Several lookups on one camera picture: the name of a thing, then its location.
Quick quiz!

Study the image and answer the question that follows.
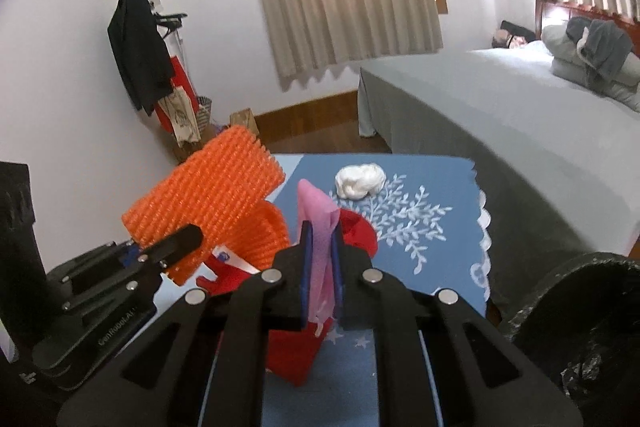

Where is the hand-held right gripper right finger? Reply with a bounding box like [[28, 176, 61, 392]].
[[330, 221, 584, 427]]

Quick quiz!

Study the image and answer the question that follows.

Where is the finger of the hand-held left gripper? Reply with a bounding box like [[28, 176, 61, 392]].
[[64, 243, 141, 279], [46, 224, 204, 329]]

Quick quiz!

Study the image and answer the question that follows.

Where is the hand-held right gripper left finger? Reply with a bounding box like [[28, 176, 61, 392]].
[[57, 219, 314, 427]]

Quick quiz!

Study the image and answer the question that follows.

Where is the pink plastic wrapper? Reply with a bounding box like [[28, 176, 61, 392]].
[[297, 179, 342, 339]]

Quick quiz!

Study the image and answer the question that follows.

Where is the orange foam net sleeve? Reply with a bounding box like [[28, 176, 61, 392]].
[[121, 126, 292, 286]]

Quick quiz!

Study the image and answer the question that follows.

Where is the red white snack packet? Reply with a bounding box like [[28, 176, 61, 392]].
[[196, 246, 268, 297]]

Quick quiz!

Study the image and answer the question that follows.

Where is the black trash bin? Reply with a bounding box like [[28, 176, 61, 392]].
[[499, 252, 640, 427]]

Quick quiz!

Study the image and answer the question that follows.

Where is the red crumpled cloth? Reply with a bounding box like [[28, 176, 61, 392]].
[[264, 208, 381, 389]]

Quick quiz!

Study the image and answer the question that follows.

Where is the white crumpled tissue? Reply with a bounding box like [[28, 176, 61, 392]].
[[334, 162, 386, 200]]

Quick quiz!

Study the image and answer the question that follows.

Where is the blue leaf print tablecloth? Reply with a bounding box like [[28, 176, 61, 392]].
[[200, 152, 494, 427]]

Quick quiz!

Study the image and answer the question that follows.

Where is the beige printed tote bag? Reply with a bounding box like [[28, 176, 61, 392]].
[[167, 87, 202, 146]]

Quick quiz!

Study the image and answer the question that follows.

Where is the striped woven basket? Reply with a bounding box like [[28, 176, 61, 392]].
[[195, 95, 215, 136]]

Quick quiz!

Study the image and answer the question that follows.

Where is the brown paper bag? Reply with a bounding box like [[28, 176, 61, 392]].
[[229, 108, 260, 140]]

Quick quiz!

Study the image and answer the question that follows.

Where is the red bag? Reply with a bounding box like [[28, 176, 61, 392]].
[[155, 54, 194, 134]]

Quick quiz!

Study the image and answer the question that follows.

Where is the black coat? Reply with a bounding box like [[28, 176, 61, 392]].
[[106, 0, 176, 117]]

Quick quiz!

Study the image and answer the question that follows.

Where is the bed with grey sheet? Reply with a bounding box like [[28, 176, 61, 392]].
[[357, 38, 640, 323]]

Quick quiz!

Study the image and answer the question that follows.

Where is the light grey pillow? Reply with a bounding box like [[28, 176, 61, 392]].
[[542, 24, 640, 58], [551, 53, 640, 114]]

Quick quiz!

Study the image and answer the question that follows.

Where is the grey pillows and blanket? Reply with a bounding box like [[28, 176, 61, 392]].
[[534, 0, 640, 54]]

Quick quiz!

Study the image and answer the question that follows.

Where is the dark grey garment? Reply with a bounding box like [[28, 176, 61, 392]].
[[567, 17, 634, 92]]

